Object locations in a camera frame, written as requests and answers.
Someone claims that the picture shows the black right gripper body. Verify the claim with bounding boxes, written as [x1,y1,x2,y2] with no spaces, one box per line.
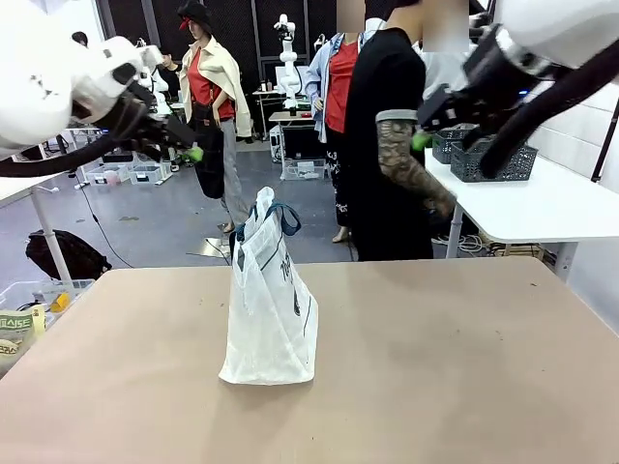
[447,79,509,134]

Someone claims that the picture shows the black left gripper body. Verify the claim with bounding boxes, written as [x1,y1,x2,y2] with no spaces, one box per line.
[72,89,170,160]

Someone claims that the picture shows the white mesh bag blue handles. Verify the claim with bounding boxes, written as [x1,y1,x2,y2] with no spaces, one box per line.
[218,187,319,387]

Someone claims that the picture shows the tattooed forearm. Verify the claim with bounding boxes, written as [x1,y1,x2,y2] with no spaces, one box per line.
[376,119,456,214]

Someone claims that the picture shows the person's hand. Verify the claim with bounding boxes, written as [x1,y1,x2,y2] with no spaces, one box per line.
[424,192,458,229]

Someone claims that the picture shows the small grey plastic basket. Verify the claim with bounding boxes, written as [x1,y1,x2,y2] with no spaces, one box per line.
[431,123,481,165]

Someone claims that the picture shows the person in black shirt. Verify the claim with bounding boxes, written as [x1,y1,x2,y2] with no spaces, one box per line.
[343,0,435,263]

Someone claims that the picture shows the person in white shirt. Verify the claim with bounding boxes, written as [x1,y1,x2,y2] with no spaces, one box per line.
[418,0,471,101]

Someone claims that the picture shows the clear floor bin dark contents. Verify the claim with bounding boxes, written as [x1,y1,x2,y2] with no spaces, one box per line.
[129,163,163,187]

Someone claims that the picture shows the seated person in black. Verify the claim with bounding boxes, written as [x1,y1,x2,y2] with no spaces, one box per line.
[157,51,184,105]

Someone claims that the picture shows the mannequin with cream jacket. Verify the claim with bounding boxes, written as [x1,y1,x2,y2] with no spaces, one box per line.
[175,0,252,234]

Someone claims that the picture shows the clear floor bin pink contents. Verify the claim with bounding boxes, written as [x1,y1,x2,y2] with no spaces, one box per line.
[84,162,132,187]

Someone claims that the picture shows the large grey plastic basket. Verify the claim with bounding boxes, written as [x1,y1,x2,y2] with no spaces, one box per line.
[450,136,540,184]

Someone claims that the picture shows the mannequin with blue shirt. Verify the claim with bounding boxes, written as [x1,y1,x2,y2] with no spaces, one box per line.
[306,18,363,245]

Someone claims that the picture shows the background work table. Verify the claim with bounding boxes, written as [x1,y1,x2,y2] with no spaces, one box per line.
[267,108,316,157]

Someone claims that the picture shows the clear floor bin white contents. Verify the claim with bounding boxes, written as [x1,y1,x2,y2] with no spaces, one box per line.
[280,158,331,182]

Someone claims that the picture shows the white side table with baskets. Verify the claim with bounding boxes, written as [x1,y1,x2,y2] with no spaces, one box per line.
[424,143,619,286]

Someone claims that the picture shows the black stand pole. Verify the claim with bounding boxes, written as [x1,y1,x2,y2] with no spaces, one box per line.
[591,85,619,185]

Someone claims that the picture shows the black backpack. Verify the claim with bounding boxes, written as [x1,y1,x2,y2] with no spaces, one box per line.
[24,229,113,282]

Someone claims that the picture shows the clear plastic storage bin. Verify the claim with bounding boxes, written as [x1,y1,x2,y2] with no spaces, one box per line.
[0,277,96,323]

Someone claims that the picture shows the green printed snack package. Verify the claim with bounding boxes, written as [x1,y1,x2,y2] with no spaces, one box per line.
[0,305,47,377]

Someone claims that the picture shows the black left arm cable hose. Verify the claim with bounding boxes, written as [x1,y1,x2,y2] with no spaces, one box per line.
[0,132,141,178]

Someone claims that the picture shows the black floor cable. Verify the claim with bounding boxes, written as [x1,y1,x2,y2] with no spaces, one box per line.
[72,182,134,269]

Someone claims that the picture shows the white floor cables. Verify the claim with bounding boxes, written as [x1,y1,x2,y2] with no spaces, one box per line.
[428,233,492,256]

